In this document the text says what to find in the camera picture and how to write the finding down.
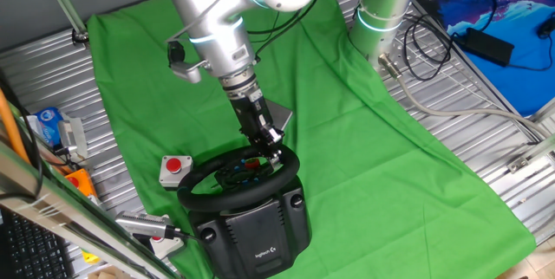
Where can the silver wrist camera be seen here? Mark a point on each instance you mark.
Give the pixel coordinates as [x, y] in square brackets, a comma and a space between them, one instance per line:
[184, 69]

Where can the grey box tall red button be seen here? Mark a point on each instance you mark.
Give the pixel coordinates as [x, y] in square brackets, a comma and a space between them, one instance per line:
[173, 170]

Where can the green cloth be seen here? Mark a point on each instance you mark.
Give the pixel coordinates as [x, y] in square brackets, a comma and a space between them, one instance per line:
[347, 162]

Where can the silver digital scale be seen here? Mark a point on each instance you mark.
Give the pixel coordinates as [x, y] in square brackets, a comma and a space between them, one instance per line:
[282, 116]

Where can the aluminium profile bar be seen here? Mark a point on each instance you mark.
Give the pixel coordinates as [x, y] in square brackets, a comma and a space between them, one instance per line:
[531, 153]

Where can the silver fixed camera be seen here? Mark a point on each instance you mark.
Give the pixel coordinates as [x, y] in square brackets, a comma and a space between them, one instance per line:
[143, 223]

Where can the blue tissue pack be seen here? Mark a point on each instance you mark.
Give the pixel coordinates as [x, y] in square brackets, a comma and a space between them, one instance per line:
[50, 125]

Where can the grey box flat red button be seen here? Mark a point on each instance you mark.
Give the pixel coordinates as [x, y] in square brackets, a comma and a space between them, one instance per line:
[167, 246]

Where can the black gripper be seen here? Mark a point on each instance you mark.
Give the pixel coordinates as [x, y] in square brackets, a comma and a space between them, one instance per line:
[253, 114]

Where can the black keyboard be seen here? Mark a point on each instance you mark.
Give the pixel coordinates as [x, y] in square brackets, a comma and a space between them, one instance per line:
[30, 248]

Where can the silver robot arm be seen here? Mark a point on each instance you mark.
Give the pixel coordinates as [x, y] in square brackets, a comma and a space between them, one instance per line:
[217, 23]

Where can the aluminium frame beam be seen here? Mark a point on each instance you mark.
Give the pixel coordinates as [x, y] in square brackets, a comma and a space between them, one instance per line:
[65, 214]

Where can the grey ribbed camera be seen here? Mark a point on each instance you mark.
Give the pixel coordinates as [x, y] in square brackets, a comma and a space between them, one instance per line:
[71, 138]

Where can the orange box red button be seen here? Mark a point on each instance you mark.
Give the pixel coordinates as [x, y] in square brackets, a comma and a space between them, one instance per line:
[83, 181]

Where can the orange pole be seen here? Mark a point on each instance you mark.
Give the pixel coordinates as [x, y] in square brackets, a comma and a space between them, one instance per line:
[11, 127]

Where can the black steering wheel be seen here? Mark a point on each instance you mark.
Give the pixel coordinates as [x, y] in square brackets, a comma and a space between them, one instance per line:
[236, 201]

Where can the grey slanted pole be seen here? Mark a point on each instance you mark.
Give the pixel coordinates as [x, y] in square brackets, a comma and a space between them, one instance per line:
[65, 6]

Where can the black computer mouse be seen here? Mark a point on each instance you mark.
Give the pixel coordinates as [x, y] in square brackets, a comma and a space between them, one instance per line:
[547, 27]

